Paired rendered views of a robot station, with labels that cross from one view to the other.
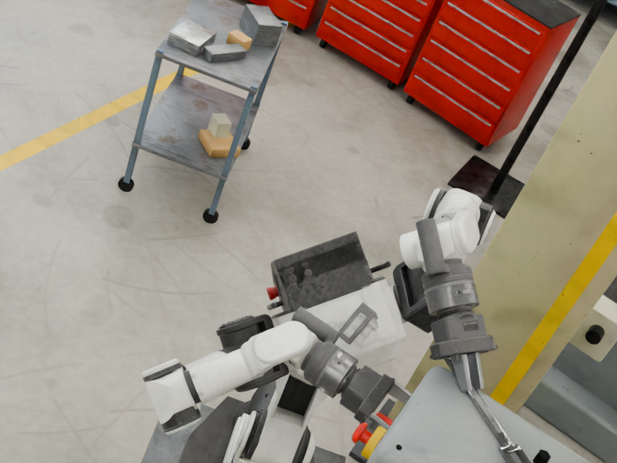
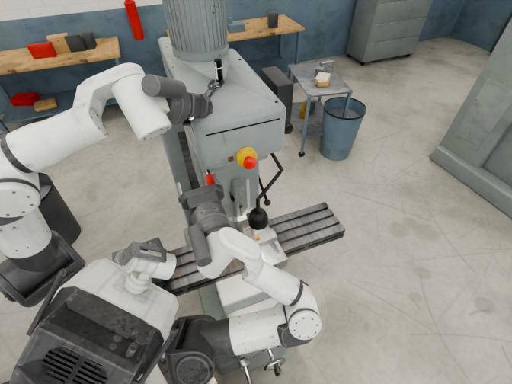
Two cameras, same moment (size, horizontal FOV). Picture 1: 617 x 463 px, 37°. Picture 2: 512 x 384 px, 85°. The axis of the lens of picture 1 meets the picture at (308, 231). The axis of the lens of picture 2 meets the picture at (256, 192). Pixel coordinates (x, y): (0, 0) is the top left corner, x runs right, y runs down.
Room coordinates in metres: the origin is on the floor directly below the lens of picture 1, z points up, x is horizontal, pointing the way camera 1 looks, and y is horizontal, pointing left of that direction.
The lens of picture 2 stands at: (1.44, 0.28, 2.28)
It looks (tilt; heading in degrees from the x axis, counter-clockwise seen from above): 47 degrees down; 234
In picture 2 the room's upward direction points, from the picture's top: 1 degrees counter-clockwise
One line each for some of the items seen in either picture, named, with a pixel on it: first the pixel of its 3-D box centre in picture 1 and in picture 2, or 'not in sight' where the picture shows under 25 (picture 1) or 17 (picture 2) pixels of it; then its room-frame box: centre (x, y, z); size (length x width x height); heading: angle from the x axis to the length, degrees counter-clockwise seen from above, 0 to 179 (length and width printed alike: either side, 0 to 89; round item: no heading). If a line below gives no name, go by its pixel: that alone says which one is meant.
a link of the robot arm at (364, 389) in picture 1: (353, 385); (206, 209); (1.26, -0.19, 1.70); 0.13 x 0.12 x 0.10; 164
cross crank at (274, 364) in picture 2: not in sight; (272, 356); (1.17, 0.01, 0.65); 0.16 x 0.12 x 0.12; 74
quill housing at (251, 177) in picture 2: not in sight; (230, 177); (1.03, -0.47, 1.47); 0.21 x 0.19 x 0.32; 164
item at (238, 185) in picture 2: not in sight; (239, 200); (1.06, -0.36, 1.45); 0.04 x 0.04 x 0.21; 74
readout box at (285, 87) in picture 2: not in sight; (276, 97); (0.63, -0.67, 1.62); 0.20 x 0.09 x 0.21; 74
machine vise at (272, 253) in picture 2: not in sight; (260, 238); (0.92, -0.41, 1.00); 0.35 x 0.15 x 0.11; 77
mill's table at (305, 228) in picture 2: not in sight; (238, 251); (1.03, -0.47, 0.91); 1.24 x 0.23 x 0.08; 164
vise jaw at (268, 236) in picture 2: not in sight; (262, 238); (0.93, -0.38, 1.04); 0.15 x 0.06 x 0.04; 167
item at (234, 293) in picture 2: not in sight; (239, 260); (1.03, -0.47, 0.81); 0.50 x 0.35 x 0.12; 74
